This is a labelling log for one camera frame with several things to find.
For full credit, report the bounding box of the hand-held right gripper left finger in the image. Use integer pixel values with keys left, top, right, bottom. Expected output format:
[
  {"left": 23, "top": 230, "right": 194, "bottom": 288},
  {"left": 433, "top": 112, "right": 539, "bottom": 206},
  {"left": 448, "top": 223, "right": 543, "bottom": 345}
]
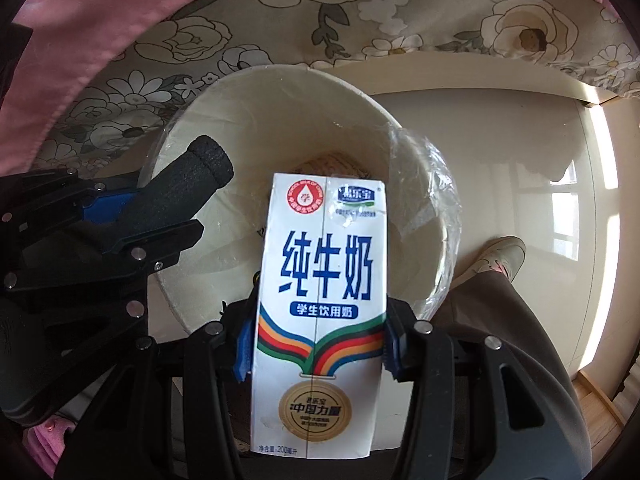
[{"left": 55, "top": 298, "right": 262, "bottom": 480}]

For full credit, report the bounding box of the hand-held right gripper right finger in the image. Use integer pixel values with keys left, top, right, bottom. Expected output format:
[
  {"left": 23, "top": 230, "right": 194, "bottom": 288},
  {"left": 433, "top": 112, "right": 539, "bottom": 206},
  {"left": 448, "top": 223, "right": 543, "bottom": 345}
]
[{"left": 382, "top": 298, "right": 593, "bottom": 480}]

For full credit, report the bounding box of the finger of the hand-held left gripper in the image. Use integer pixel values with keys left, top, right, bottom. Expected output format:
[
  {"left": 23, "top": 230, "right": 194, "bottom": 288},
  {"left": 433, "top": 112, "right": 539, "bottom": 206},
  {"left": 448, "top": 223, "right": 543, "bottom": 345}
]
[
  {"left": 0, "top": 169, "right": 147, "bottom": 242},
  {"left": 0, "top": 219, "right": 205, "bottom": 343}
]

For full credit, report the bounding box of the black foam cylinder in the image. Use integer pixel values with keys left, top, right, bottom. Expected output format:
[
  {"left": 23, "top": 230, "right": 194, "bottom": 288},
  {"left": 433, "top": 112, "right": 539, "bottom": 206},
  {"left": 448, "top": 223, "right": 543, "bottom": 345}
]
[{"left": 117, "top": 135, "right": 235, "bottom": 241}]

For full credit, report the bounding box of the white milk carton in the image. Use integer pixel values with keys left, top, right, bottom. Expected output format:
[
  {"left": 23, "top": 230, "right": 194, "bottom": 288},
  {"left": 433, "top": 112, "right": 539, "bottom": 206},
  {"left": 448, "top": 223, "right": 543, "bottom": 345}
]
[{"left": 250, "top": 172, "right": 389, "bottom": 460}]

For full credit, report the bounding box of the white round trash bin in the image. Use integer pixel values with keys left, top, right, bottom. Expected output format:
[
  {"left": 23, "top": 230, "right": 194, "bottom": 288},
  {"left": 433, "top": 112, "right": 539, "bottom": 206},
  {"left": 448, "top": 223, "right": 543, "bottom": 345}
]
[{"left": 142, "top": 64, "right": 453, "bottom": 337}]

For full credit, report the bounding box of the pink fluffy cloth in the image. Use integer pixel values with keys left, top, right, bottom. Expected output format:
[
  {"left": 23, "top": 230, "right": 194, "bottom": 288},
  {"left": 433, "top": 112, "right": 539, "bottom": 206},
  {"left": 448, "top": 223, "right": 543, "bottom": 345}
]
[{"left": 22, "top": 414, "right": 77, "bottom": 479}]

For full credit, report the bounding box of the person's right trouser leg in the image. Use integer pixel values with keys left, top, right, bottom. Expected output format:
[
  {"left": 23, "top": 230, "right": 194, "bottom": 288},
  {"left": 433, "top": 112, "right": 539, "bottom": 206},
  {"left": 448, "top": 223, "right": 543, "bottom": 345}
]
[{"left": 434, "top": 265, "right": 594, "bottom": 480}]

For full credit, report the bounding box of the person's beige shoe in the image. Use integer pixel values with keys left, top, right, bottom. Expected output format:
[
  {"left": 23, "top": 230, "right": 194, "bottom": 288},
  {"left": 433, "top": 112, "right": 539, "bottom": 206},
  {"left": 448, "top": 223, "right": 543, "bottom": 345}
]
[{"left": 452, "top": 236, "right": 527, "bottom": 289}]

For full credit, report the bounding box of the pink blanket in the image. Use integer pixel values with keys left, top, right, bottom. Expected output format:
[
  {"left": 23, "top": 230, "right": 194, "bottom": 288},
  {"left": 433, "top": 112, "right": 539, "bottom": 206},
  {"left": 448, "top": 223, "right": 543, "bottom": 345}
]
[{"left": 0, "top": 0, "right": 262, "bottom": 177}]

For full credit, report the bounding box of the clear plastic bin liner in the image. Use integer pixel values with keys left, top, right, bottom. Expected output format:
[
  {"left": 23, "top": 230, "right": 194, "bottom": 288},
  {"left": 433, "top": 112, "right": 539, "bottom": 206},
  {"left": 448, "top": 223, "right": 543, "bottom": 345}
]
[{"left": 385, "top": 127, "right": 462, "bottom": 322}]

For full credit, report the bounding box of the printed brown paper bag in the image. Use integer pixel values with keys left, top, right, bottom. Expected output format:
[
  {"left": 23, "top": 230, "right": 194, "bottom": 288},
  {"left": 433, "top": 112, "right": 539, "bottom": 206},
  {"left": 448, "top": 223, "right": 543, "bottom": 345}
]
[{"left": 294, "top": 151, "right": 372, "bottom": 179}]

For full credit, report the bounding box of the floral bed sheet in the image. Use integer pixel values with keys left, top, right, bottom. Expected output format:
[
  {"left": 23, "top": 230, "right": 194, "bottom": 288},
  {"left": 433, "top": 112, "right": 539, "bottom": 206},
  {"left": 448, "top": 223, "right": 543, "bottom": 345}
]
[{"left": 30, "top": 0, "right": 640, "bottom": 173}]

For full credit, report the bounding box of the cream bed frame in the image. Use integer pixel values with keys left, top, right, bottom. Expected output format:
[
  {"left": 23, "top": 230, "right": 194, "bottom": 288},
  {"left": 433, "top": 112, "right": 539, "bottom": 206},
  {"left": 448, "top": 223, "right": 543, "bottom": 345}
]
[{"left": 315, "top": 50, "right": 623, "bottom": 108}]

